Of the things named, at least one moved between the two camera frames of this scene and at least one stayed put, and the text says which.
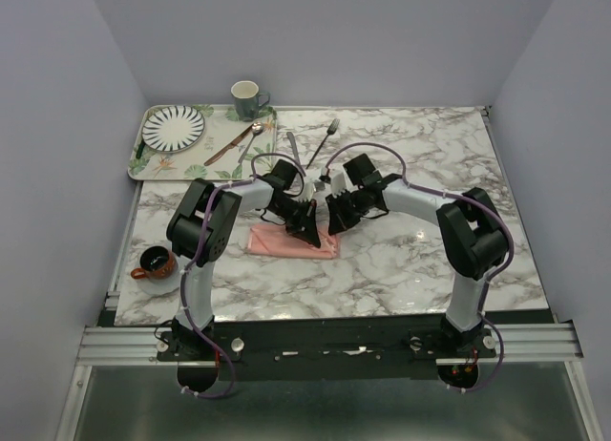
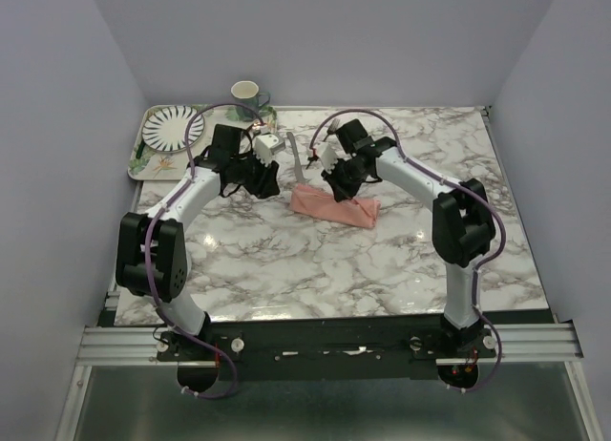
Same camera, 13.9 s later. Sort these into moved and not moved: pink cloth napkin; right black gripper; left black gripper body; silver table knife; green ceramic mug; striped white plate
Moved: right black gripper; pink cloth napkin; left black gripper body
Not moved: green ceramic mug; striped white plate; silver table knife
